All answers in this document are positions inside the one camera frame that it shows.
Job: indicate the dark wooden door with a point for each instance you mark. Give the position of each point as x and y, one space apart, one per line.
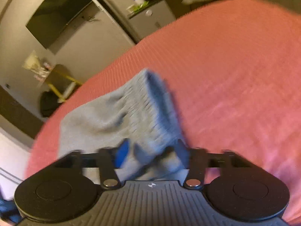
16 113

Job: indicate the black wall television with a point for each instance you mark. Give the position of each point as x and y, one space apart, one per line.
58 14

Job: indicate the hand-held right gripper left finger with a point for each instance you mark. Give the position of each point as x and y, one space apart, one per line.
120 153

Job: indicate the grey pants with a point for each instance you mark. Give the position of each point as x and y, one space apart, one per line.
112 122

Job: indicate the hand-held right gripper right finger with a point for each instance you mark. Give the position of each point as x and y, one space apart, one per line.
196 164

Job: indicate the green packet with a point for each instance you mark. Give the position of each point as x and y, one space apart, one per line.
140 6

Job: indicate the pink ribbed blanket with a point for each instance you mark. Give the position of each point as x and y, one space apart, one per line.
235 75

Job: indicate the black bag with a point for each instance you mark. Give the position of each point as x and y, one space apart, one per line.
49 104

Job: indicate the grey bedside cabinet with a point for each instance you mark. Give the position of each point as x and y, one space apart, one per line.
152 18

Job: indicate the dark cloth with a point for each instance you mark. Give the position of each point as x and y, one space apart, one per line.
7 210

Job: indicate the cream wrapped flower bouquet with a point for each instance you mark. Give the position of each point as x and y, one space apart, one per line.
34 64

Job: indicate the yellow side table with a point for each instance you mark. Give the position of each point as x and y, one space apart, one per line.
61 80

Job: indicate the small white cup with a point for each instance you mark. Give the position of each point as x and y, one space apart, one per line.
130 9

